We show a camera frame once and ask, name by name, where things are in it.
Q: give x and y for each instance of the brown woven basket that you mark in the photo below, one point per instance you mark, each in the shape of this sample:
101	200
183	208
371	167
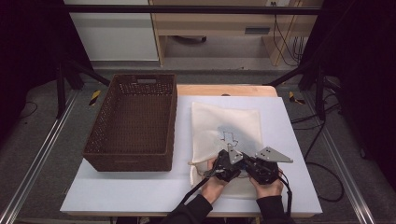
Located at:
137	118

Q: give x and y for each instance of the black metal stand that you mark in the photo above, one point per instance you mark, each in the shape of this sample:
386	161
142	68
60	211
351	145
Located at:
62	90
319	90

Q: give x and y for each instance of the black horizontal frame bar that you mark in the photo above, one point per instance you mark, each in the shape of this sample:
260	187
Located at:
186	9

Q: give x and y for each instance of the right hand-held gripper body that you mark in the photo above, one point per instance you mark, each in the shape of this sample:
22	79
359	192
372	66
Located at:
264	169

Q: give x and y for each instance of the aluminium floor rail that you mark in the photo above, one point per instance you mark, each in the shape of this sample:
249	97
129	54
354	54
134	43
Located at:
339	161
40	149

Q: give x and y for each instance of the person's right hand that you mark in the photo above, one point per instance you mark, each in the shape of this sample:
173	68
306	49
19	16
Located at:
269	189

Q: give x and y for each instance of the yellow black floor tape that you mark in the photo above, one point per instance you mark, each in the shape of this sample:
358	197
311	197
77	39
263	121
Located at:
95	97
294	98

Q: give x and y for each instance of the light wooden desk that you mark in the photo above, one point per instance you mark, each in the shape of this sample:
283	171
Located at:
214	23

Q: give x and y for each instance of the black curtain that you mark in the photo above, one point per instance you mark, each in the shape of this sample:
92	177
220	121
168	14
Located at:
28	46
364	77

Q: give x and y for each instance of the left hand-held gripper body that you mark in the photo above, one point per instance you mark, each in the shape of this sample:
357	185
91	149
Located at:
225	166

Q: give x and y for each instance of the white cabinet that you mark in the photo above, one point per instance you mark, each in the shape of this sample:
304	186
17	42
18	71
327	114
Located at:
115	34

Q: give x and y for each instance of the person's left hand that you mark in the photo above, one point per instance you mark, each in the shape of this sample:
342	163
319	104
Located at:
213	188

